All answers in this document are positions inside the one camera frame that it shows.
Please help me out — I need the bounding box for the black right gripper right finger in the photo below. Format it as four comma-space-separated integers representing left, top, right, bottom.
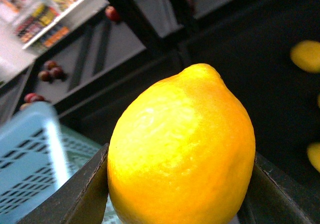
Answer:
237, 153, 320, 224

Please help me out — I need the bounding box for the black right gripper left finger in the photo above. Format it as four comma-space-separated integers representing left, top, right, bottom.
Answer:
18, 143, 109, 224

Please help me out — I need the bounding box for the light blue plastic basket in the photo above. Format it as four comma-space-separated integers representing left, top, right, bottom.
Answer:
0, 101, 106, 224

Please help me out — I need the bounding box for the yellow mango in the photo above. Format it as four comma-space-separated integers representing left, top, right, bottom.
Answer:
306, 142, 320, 172
290, 40, 320, 73

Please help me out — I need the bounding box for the white shelf with bottles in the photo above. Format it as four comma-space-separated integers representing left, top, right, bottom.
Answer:
0, 0, 111, 52

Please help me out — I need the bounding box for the red apple back tray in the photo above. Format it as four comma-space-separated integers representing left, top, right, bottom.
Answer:
104, 5, 121, 22

